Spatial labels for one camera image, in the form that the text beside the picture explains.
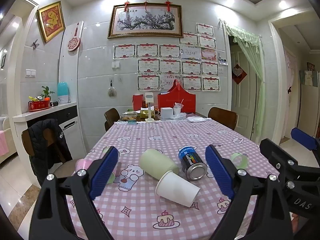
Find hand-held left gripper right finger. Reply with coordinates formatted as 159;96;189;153
205;144;293;240

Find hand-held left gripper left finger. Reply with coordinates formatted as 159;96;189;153
29;146;120;240

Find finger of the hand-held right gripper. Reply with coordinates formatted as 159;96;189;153
291;127;320;153
259;138;300;188

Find white paper cup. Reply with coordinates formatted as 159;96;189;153
155;170;201;208

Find clear glass cup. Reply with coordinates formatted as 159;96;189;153
101;146;121;184

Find pink plastic cup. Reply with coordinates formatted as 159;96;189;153
72;158;91;178

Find pale green cup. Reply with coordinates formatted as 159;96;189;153
139;149;179;180

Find clear plastic cup with straw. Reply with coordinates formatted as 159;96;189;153
173;99;185;117

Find pale green tape roll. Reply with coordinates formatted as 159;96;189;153
230;152;249;170

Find black drink can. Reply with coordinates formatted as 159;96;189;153
178;146;208;180

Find brown wooden chair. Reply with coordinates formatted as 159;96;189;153
208;107;239;131
104;108;121;132
21;123;87;188

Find pink door curtain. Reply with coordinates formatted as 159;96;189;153
283;49;298;128

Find white door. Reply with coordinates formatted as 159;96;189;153
230;43;258;137

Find pink checkered tablecloth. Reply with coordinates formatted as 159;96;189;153
65;118;281;240

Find white counter cabinet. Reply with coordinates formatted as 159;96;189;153
12;101;79;188

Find black jacket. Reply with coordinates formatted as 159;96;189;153
27;118;73;181

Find green sheer curtain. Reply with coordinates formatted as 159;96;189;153
223;23;266;141

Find small red gift bag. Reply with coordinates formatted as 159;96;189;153
132;95;148;112

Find white box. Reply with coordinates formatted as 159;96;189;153
160;107;174;120

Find red diamond door decoration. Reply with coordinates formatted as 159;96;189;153
232;63;248;85

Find large red gift bag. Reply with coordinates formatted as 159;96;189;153
157;79;196;116

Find white desk lamp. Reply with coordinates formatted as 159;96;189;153
144;92;156;123

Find light blue humidifier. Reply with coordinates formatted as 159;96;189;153
57;81;71;105

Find red basket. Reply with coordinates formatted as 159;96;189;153
28;99;52;113

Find small potted plant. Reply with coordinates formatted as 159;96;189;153
41;86;56;101

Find pink towel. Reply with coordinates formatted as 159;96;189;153
0;129;9;157

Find framed plum blossom painting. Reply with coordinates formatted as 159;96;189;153
107;4;184;39

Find red gold framed picture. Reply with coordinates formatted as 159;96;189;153
37;0;66;44

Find hanging wall ornament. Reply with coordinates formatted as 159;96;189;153
107;79;117;97

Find wall of certificates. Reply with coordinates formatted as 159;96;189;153
113;23;222;92

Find round pink wall ornament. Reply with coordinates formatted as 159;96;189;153
67;22;81;52

